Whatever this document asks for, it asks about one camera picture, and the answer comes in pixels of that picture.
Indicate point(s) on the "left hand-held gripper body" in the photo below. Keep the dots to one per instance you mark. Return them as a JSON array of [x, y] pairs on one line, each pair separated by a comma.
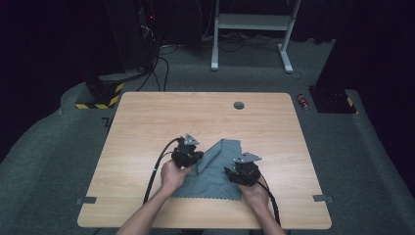
[[184, 153]]

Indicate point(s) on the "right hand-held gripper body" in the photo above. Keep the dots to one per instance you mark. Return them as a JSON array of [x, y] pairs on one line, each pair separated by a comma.
[[246, 171]]

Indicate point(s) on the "grey cloth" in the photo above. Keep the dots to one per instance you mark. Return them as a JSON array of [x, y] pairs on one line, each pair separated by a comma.
[[212, 176]]

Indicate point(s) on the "person's left hand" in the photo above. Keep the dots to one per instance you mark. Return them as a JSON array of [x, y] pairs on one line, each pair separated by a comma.
[[173, 178]]

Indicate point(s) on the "person's right hand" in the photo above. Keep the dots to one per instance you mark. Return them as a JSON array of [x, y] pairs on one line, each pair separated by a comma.
[[255, 196]]

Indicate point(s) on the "grey table grommet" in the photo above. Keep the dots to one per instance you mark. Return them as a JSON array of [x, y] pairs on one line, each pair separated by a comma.
[[239, 105]]

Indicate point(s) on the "grey tape strip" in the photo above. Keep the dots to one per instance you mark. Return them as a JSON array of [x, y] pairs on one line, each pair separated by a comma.
[[86, 200], [323, 198]]

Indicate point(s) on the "red can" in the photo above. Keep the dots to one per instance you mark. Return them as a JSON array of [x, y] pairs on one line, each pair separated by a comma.
[[302, 101]]

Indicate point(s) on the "black yellow striped stand base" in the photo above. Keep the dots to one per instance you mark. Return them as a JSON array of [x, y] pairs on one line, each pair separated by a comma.
[[101, 96]]

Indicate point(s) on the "black computer tower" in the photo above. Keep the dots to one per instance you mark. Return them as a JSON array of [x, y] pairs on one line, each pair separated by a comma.
[[130, 32]]

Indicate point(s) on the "white metal stand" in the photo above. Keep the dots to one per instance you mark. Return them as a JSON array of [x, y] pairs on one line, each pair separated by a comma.
[[253, 22]]

